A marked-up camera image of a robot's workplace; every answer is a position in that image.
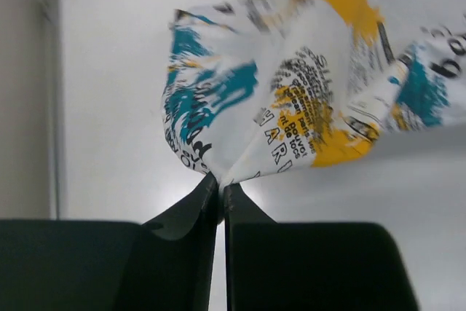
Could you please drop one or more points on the patterned white teal yellow shorts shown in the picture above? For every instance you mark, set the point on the patterned white teal yellow shorts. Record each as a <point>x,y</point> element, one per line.
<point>258,87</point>

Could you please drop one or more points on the aluminium rail frame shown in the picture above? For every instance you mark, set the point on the aluminium rail frame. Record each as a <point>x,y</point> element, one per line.
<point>51,14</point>

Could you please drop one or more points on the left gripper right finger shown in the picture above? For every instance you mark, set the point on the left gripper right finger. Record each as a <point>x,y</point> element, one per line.
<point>309,265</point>

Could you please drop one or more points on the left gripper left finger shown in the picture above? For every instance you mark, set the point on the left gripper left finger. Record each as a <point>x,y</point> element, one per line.
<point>164,264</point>

